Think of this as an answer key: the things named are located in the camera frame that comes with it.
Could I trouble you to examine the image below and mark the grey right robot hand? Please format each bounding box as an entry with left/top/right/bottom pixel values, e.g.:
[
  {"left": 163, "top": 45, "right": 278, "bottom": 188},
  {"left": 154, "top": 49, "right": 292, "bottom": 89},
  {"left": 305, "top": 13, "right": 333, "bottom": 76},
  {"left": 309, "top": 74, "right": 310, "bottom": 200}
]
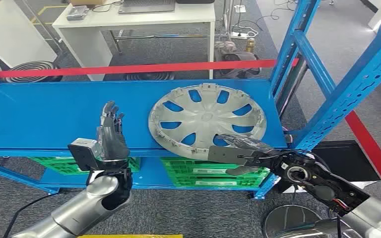
[{"left": 216, "top": 133, "right": 277, "bottom": 177}]

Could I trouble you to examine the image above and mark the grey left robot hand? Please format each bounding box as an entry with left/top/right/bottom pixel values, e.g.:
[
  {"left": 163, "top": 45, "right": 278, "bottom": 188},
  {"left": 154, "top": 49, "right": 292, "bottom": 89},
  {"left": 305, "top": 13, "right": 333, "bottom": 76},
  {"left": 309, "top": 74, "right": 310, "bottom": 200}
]
[{"left": 96, "top": 100, "right": 131, "bottom": 162}]

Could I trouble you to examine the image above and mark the silver plastic wheel hubcap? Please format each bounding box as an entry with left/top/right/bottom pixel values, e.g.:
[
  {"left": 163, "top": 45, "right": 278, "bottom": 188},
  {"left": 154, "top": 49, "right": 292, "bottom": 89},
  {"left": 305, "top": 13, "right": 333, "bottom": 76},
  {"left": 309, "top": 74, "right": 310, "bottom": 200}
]
[{"left": 148, "top": 83, "right": 267, "bottom": 161}]

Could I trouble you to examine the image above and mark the blue metal shelf rack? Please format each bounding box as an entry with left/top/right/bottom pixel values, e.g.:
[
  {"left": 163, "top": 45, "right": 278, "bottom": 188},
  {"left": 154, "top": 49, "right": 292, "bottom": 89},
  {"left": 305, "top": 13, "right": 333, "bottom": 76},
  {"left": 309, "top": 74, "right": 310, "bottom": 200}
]
[{"left": 0, "top": 0, "right": 381, "bottom": 202}]

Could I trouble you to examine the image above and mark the green plastic crate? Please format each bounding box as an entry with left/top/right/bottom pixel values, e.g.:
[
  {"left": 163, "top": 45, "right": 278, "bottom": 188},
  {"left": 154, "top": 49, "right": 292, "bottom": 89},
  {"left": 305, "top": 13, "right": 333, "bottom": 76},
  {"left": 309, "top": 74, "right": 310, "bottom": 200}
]
[
  {"left": 160, "top": 157, "right": 271, "bottom": 188},
  {"left": 29, "top": 157, "right": 141, "bottom": 177}
]

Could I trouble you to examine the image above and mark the red barrier tape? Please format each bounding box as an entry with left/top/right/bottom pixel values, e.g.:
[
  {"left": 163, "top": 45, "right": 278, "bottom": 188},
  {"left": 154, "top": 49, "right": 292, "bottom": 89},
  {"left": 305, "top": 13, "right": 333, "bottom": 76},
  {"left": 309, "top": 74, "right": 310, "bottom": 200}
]
[
  {"left": 344, "top": 111, "right": 381, "bottom": 203},
  {"left": 0, "top": 58, "right": 300, "bottom": 79}
]

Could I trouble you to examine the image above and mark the grey bag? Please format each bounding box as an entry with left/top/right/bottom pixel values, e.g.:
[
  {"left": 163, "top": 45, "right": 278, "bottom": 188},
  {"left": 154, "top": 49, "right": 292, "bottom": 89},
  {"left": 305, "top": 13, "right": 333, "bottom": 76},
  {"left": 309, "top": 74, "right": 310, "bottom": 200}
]
[{"left": 215, "top": 41, "right": 262, "bottom": 79}]

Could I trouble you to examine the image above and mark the black floor board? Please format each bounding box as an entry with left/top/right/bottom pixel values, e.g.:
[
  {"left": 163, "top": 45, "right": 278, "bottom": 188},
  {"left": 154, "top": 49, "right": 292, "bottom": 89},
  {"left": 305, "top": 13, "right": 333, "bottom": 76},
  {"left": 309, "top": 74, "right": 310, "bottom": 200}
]
[{"left": 276, "top": 140, "right": 381, "bottom": 194}]

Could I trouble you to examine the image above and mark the white desk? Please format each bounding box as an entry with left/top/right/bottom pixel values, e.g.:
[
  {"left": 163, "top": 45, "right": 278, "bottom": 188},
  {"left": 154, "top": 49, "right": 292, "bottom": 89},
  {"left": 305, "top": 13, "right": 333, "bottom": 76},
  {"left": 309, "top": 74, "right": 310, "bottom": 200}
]
[{"left": 52, "top": 2, "right": 216, "bottom": 82}]

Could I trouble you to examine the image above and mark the small grey box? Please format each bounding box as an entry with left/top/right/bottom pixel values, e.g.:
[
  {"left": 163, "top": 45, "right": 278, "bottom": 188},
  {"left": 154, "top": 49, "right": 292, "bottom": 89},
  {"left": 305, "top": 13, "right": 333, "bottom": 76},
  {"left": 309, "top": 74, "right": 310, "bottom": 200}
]
[{"left": 66, "top": 5, "right": 89, "bottom": 21}]

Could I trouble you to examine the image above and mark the grey laptop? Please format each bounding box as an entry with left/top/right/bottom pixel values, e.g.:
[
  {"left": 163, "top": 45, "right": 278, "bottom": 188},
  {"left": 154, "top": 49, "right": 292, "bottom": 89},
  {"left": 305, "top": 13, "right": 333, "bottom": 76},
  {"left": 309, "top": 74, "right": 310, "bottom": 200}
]
[{"left": 118, "top": 0, "right": 177, "bottom": 14}]

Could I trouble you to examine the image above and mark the cardboard box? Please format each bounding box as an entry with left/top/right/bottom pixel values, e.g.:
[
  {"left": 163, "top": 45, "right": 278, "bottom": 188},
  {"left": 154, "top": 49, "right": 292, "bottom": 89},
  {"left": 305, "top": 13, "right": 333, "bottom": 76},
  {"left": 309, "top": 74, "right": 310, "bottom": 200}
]
[{"left": 68, "top": 0, "right": 107, "bottom": 7}]

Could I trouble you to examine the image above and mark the white board panel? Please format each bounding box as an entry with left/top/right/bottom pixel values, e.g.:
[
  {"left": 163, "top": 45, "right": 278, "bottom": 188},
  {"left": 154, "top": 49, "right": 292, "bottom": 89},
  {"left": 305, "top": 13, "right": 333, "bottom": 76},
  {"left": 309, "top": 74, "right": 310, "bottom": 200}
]
[{"left": 0, "top": 0, "right": 58, "bottom": 68}]

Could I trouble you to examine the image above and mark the white cabinet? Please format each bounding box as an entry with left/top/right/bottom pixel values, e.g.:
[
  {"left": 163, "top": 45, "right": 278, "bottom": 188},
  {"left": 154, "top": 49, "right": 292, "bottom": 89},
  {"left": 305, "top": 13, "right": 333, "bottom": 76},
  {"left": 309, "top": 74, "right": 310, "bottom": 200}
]
[{"left": 367, "top": 0, "right": 381, "bottom": 34}]

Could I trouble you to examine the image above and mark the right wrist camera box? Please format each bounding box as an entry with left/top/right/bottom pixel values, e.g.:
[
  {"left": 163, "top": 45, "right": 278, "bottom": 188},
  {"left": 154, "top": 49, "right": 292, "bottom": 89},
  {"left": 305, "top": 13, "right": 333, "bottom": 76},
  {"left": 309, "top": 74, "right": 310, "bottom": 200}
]
[{"left": 207, "top": 145, "right": 256, "bottom": 166}]

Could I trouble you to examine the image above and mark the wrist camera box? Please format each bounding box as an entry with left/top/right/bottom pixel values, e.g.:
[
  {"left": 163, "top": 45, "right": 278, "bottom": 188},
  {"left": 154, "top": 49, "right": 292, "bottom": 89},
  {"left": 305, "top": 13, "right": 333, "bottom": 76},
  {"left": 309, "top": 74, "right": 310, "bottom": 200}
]
[
  {"left": 207, "top": 145, "right": 256, "bottom": 166},
  {"left": 67, "top": 138, "right": 104, "bottom": 172}
]

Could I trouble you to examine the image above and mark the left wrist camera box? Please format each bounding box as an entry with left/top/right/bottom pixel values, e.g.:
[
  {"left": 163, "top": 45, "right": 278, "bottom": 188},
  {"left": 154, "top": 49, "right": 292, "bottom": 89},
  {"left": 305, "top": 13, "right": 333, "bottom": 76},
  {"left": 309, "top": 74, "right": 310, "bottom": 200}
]
[{"left": 67, "top": 138, "right": 104, "bottom": 172}]

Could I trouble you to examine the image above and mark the black coiled hose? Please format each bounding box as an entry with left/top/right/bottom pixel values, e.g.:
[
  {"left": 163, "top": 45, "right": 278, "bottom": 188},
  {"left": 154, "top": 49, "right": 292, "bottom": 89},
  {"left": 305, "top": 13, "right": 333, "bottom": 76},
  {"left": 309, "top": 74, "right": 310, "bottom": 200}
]
[
  {"left": 4, "top": 60, "right": 63, "bottom": 83},
  {"left": 124, "top": 71, "right": 175, "bottom": 81}
]

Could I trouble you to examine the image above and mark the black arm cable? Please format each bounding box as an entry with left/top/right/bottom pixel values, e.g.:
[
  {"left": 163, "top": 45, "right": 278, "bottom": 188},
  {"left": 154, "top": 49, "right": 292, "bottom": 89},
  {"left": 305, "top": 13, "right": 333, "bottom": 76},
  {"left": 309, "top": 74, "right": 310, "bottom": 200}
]
[{"left": 1, "top": 192, "right": 60, "bottom": 238}]

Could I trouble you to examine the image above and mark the black floor cable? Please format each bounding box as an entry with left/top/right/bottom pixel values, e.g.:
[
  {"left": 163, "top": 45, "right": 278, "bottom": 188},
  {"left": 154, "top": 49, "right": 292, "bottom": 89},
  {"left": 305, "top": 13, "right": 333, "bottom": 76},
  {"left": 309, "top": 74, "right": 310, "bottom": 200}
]
[{"left": 255, "top": 0, "right": 310, "bottom": 30}]

